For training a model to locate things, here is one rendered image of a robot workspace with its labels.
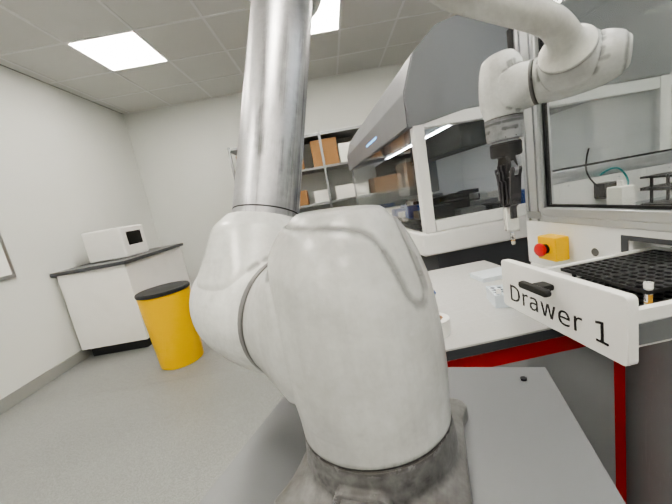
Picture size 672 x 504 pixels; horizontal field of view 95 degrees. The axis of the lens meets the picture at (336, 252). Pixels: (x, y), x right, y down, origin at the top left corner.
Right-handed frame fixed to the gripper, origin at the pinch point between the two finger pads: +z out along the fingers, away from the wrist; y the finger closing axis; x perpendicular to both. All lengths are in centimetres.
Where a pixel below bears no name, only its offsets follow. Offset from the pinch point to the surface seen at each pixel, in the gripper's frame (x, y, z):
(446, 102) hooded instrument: -3, -53, -44
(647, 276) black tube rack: 11.8, 29.1, 9.7
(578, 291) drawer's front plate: -3.1, 36.4, 8.2
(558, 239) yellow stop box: 13.7, -5.2, 9.0
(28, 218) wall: -349, -135, -44
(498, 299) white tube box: -6.6, 5.3, 20.9
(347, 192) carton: -89, -342, -17
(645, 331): 3.0, 41.4, 13.6
